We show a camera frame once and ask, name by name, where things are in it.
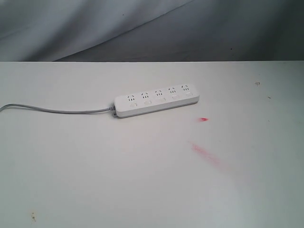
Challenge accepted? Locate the white five-outlet power strip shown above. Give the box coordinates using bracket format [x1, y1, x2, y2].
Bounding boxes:
[114, 84, 200, 118]

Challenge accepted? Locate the grey backdrop cloth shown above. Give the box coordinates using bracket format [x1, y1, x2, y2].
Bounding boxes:
[0, 0, 304, 62]

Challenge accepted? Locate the grey power cord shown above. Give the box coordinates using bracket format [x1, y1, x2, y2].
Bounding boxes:
[0, 103, 116, 115]

